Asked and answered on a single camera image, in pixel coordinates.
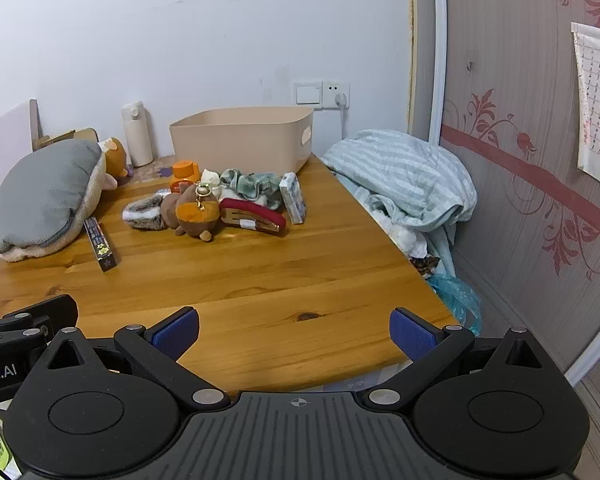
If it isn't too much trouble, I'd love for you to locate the grey furry plush item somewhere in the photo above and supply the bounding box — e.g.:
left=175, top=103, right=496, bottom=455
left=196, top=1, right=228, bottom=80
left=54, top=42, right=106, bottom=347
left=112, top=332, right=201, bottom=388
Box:
left=122, top=190, right=170, bottom=231

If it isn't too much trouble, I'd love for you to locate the white wall switch socket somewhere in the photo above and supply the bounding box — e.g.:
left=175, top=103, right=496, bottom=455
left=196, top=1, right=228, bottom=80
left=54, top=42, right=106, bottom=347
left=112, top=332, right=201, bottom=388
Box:
left=292, top=80, right=351, bottom=110

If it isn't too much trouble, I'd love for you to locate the orange cotton ball bottle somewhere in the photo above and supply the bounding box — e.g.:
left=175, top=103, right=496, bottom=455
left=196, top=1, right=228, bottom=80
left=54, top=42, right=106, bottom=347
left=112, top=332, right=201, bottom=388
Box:
left=170, top=160, right=201, bottom=193

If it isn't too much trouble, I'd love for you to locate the green plaid scrunchie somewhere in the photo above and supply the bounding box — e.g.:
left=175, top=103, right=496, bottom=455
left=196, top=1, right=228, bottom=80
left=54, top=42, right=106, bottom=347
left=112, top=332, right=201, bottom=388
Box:
left=220, top=168, right=283, bottom=210

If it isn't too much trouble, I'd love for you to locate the white thermos bottle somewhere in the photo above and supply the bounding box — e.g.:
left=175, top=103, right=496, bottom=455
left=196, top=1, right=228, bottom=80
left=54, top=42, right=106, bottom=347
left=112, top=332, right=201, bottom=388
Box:
left=121, top=102, right=154, bottom=168

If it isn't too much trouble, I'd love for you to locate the white plug and cable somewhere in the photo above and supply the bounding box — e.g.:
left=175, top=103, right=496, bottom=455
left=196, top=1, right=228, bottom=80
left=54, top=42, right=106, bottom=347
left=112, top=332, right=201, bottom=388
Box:
left=332, top=91, right=350, bottom=141

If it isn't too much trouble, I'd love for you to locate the blue plastic bag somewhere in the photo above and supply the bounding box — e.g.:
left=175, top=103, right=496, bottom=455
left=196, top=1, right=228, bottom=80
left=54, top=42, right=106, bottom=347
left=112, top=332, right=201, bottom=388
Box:
left=427, top=273, right=482, bottom=336

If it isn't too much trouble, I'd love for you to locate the blue white tissue pack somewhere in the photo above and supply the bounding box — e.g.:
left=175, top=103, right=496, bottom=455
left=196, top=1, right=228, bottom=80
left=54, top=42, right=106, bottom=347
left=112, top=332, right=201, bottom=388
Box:
left=279, top=172, right=306, bottom=224

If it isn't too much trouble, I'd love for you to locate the floral table mat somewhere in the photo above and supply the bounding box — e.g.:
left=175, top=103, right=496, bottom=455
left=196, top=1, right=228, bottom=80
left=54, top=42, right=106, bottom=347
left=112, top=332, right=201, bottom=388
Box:
left=129, top=155, right=175, bottom=183

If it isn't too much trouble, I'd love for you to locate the grey turtle plush cushion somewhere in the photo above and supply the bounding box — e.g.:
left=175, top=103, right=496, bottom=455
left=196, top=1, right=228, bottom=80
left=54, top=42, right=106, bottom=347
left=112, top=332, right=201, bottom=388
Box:
left=0, top=139, right=112, bottom=262

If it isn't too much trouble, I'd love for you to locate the brown plush keychain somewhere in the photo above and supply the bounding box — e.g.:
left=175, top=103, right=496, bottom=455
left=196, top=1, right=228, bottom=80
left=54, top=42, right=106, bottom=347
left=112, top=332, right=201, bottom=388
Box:
left=160, top=183, right=221, bottom=243

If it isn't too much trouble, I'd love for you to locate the white door frame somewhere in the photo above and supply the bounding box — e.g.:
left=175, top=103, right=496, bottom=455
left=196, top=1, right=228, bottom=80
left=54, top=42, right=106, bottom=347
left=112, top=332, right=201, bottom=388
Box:
left=428, top=0, right=448, bottom=145

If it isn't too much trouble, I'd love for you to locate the cardboard box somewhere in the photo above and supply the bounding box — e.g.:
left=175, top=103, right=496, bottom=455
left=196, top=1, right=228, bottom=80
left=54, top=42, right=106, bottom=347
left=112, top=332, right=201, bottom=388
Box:
left=32, top=128, right=98, bottom=152

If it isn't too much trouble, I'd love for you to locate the striped light blue blanket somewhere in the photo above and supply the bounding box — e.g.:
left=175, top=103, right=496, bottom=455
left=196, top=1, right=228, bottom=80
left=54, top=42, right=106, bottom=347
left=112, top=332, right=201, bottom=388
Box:
left=322, top=129, right=478, bottom=276

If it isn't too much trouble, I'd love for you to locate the wall calendar paper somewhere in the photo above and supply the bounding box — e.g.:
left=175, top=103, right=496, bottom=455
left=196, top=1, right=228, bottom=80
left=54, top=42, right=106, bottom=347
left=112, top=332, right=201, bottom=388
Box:
left=571, top=22, right=600, bottom=182

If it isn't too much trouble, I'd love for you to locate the red stapler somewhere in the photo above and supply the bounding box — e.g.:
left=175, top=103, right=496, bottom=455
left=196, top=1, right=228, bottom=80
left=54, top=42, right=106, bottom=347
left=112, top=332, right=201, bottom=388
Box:
left=220, top=198, right=286, bottom=234

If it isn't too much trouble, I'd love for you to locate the brown bear plush toy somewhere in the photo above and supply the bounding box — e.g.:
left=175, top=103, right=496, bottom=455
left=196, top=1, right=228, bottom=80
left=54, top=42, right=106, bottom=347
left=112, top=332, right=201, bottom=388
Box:
left=98, top=138, right=130, bottom=191

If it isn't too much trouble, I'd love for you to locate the beige plastic storage bin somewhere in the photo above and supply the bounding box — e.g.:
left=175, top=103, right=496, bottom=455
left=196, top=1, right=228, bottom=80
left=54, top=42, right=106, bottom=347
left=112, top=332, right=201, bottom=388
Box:
left=170, top=106, right=313, bottom=176

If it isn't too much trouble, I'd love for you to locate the long dark patterned box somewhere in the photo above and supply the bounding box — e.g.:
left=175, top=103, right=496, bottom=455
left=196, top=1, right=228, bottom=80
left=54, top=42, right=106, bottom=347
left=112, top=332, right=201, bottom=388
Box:
left=83, top=217, right=117, bottom=272

